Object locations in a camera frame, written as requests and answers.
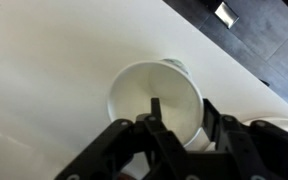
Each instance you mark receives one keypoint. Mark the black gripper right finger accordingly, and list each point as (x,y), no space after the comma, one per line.
(235,156)

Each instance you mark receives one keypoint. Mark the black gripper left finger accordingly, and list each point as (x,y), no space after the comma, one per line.
(166,157)

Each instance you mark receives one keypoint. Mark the patterned paper cup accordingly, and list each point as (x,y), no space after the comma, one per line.
(163,89)

